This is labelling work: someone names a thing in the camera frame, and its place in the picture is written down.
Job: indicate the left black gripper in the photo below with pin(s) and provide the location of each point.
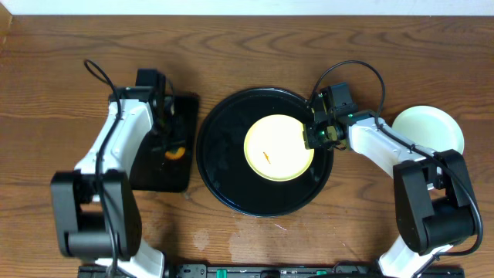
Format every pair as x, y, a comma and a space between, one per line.
172, 126

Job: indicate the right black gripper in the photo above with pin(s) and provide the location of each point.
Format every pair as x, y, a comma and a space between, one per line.
311, 142

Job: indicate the orange green sponge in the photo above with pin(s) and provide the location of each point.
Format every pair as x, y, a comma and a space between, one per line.
175, 153

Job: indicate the yellow plate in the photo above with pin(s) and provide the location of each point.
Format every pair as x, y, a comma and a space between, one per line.
275, 149

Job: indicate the light green plate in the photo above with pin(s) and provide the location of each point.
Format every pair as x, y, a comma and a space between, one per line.
430, 127

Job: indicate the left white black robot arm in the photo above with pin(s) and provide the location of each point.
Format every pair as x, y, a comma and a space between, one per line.
96, 214

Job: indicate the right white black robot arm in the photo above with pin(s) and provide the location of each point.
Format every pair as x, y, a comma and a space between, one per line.
436, 210

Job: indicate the black rectangular tray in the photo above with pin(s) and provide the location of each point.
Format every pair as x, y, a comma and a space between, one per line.
151, 171

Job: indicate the black round tray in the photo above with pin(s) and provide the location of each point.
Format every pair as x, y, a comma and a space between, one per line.
224, 169

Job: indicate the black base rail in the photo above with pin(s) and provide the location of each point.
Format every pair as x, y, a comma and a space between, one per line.
203, 271

